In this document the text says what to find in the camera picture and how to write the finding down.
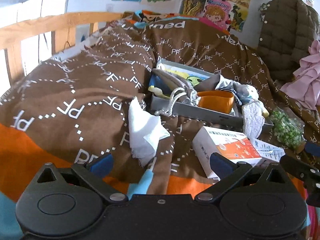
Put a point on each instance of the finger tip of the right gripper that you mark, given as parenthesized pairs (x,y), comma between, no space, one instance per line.
(308,174)

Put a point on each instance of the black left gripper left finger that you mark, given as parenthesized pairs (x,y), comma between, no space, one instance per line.
(92,174)

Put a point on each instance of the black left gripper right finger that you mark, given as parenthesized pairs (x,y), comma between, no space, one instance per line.
(230,174)

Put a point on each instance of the orange white medicine box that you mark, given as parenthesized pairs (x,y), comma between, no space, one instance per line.
(234,146)

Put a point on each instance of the green white pellet bag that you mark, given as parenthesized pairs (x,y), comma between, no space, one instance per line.
(288,128)

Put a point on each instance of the white lace cloth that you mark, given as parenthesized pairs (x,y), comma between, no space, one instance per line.
(253,120)

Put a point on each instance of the white tissue paper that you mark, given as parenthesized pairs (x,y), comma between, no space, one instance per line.
(145,131)

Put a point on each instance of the brown PF patterned blanket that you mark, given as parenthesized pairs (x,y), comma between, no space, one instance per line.
(76,109)

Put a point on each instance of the orange plastic cup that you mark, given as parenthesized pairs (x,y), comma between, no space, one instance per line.
(216,100)

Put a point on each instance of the navy striped sock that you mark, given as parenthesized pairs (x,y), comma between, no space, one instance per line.
(230,86)

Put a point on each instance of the pink cloth garment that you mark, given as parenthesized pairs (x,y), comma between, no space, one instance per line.
(305,87)

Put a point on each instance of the grey storage tray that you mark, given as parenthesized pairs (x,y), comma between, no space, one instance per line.
(201,81)

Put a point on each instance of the olive quilted jacket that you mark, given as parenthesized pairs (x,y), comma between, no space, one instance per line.
(288,30)

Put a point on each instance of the pink cartoon girl poster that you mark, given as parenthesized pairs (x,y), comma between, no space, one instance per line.
(220,12)

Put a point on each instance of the grey drawstring pouch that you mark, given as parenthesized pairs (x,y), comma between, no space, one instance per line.
(181,91)

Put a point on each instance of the window with metal frame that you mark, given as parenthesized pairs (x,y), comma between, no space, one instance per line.
(38,48)

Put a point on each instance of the wooden bed rail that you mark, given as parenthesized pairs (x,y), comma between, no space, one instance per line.
(62,27)

